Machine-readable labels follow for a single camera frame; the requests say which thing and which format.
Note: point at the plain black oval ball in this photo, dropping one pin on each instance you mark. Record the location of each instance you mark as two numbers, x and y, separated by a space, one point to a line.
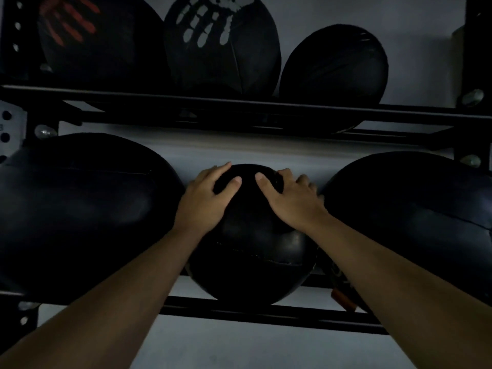
334 69

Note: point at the person's right thumb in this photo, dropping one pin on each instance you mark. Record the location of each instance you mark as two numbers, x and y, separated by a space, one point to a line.
267 187

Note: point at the person's right hand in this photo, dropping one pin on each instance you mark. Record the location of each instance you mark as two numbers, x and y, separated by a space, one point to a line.
298 205

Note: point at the person's right middle finger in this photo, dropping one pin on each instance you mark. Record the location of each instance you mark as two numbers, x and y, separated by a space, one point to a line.
303 180

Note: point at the person's left forearm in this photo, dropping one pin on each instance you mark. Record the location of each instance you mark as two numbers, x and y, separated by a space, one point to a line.
115 295

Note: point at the large black medicine ball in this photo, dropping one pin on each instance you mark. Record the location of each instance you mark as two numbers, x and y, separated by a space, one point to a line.
77 215
415 211

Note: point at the black metal storage rack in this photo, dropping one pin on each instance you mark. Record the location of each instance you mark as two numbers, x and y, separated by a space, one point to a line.
269 111

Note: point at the person's left hand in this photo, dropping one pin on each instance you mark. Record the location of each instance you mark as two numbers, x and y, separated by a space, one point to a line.
200 205

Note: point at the person's right forearm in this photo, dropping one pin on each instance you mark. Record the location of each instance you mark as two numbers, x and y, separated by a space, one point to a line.
403 295

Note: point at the person's left thumb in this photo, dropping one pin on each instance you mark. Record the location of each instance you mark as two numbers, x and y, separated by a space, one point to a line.
230 186

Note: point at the black ball red handprint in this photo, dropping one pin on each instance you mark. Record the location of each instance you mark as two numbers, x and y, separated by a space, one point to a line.
107 46

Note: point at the small black medicine ball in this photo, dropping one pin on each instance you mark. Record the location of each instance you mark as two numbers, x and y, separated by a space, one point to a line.
250 249

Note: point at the black ball white handprint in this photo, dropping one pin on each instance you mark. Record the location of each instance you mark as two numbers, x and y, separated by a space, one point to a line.
223 53

